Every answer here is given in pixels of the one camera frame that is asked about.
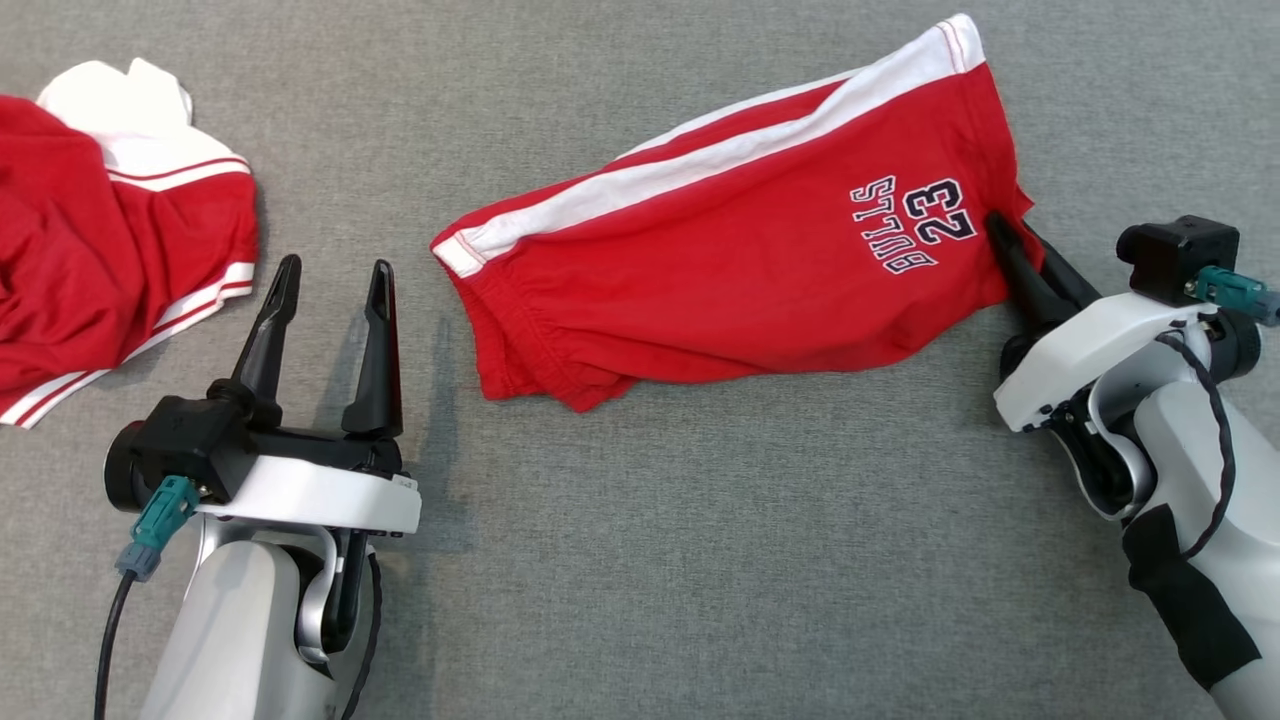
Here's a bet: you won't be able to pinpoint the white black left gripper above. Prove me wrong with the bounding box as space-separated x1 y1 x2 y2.
195 254 422 537

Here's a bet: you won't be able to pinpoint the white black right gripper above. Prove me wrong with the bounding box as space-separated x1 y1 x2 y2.
986 211 1217 434

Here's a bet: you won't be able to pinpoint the red white-sleeved Bulls jersey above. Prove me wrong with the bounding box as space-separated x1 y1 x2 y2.
0 57 260 430

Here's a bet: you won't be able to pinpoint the red white-striped Bulls shorts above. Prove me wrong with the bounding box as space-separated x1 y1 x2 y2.
431 12 1042 414

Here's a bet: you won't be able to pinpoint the teal right camera connector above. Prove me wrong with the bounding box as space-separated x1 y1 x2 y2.
1184 264 1280 328

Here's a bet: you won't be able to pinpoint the teal camera connector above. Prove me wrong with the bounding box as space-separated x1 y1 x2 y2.
114 474 200 584
1184 264 1280 328

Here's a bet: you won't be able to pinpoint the teal left camera connector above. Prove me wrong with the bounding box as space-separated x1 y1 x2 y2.
114 474 200 584

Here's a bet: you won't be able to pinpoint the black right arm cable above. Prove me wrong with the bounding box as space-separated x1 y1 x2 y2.
1154 331 1238 562

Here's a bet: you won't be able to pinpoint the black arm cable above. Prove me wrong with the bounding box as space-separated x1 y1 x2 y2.
338 548 384 720
1154 331 1238 562

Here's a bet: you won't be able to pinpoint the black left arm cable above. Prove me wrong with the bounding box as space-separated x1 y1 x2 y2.
338 548 384 720

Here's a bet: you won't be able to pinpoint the black left camera cable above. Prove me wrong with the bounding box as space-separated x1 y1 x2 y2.
94 572 137 720

